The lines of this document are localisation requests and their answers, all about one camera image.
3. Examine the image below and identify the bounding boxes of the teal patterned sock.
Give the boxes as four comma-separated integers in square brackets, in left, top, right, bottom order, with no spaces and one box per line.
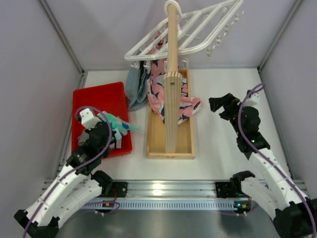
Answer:
[102,111,141,135]

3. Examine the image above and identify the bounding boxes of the white clip sock hanger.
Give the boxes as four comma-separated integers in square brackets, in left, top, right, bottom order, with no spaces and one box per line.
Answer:
[124,0,243,68]

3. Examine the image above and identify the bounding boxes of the grey sock black stripes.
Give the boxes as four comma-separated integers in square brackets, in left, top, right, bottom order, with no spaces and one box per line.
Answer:
[77,131,89,146]

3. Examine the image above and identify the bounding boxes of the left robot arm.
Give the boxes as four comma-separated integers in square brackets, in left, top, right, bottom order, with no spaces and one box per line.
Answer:
[14,121,113,238]

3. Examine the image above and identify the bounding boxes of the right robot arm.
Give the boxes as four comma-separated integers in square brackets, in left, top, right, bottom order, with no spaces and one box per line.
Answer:
[209,93,317,238]

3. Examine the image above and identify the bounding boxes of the pink patterned sock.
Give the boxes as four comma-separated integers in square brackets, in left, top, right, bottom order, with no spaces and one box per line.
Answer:
[178,78,204,124]
[146,32,168,124]

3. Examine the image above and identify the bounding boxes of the red plastic tray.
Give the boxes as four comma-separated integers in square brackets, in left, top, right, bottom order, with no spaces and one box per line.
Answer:
[71,82,129,150]

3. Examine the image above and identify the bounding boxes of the wooden stand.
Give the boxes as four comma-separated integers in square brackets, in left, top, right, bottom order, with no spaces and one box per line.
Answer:
[146,0,195,159]

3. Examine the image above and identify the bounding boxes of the blue grey sock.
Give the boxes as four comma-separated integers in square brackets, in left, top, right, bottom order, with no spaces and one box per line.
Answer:
[124,61,150,112]

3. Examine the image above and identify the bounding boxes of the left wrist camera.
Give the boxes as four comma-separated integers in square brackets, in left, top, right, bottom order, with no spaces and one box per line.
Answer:
[79,108,100,129]

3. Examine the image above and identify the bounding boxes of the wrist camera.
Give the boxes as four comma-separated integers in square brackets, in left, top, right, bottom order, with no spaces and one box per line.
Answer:
[79,108,100,129]
[243,90,260,107]

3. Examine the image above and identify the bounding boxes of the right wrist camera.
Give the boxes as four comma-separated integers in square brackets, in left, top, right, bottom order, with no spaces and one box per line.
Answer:
[243,90,260,107]

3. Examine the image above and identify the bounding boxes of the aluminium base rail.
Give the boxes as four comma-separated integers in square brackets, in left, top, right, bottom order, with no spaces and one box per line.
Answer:
[83,180,254,212]

